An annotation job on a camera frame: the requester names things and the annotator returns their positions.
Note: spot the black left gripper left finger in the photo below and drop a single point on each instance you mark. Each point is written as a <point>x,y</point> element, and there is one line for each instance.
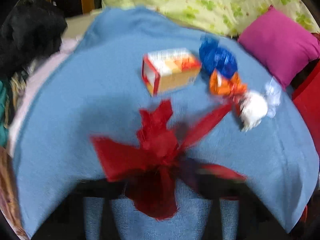
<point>84,214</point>

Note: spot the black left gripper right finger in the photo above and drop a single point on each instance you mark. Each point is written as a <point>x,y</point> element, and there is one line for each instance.
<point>236,212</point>

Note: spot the red plastic bag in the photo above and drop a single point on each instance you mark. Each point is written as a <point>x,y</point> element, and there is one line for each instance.
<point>151,169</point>

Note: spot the white crumpled paper ball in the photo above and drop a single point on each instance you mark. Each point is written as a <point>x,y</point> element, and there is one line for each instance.
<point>253,107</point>

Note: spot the teal garment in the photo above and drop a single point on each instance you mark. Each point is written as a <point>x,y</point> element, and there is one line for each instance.
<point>4,86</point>

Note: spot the red paper shopping bag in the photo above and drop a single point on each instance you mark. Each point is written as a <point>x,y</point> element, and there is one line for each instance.
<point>306,100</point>

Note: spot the clear plastic wrapper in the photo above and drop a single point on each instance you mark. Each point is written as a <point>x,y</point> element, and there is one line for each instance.
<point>272,96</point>

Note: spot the orange snack wrapper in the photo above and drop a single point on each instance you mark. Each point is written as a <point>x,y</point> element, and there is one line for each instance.
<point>222,86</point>

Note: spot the brown striped scarf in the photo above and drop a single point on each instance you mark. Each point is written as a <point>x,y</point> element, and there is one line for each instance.
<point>9,200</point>

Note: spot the blue crumpled plastic bag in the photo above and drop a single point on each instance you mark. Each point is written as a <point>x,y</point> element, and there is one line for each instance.
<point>213,56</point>

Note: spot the blue blanket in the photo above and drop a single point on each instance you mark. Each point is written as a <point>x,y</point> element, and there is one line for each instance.
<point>98,89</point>

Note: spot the magenta pillow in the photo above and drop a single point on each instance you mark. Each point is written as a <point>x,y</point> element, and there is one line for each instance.
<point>280,44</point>

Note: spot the orange white cardboard box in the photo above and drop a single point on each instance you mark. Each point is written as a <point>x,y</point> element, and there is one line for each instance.
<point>168,70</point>

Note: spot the black clothing pile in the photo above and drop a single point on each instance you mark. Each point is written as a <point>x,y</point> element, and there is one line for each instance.
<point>32,30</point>

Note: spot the pink white bed sheet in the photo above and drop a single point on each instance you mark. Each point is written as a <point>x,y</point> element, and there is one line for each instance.
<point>70,39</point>

